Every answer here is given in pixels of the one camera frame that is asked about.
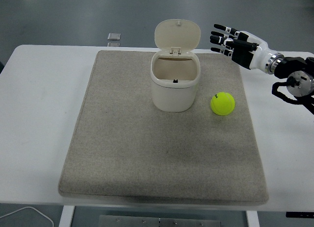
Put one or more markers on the black table control panel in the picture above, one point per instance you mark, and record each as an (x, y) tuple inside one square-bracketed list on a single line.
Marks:
[(300, 214)]

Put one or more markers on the white table leg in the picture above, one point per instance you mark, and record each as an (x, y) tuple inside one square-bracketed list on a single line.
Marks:
[(66, 216), (252, 219)]

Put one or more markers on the yellow-green tennis ball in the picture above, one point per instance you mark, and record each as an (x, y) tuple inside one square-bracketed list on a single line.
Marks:
[(222, 104)]

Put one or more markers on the beige fabric mat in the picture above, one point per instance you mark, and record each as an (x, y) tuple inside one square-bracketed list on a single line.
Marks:
[(147, 151)]

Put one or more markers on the silver floor socket plate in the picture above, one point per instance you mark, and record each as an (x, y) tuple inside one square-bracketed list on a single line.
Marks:
[(113, 44), (114, 36)]

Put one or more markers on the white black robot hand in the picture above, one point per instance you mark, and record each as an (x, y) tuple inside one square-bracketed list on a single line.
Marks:
[(257, 54)]

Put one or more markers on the cream lidded bin box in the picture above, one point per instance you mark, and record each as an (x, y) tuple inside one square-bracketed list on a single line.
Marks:
[(171, 97)]

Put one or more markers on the grey metal plate with screws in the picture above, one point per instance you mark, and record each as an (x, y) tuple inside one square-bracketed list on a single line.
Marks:
[(127, 221)]

